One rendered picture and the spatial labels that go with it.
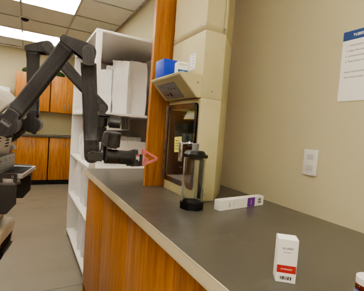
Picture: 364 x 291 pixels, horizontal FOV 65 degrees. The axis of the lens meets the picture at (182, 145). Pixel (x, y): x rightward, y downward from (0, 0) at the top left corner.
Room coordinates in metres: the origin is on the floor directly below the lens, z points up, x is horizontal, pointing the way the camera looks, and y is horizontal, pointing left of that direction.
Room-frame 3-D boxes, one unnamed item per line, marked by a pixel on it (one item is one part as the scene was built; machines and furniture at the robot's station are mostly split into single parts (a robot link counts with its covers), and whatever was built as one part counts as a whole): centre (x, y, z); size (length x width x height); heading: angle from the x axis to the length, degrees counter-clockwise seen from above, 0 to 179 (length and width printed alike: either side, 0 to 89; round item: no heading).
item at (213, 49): (1.47, -0.10, 1.33); 0.32 x 0.25 x 0.77; 29
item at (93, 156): (1.12, 0.31, 1.18); 0.12 x 0.09 x 0.11; 109
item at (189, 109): (1.41, 0.01, 1.19); 0.30 x 0.01 x 0.40; 28
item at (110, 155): (1.13, 0.28, 1.14); 0.07 x 0.06 x 0.07; 119
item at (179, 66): (1.33, 0.03, 1.54); 0.05 x 0.05 x 0.06; 19
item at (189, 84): (1.38, 0.06, 1.46); 0.32 x 0.11 x 0.10; 29
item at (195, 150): (1.18, -0.06, 1.18); 0.09 x 0.09 x 0.07
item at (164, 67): (1.45, 0.10, 1.56); 0.10 x 0.10 x 0.09; 29
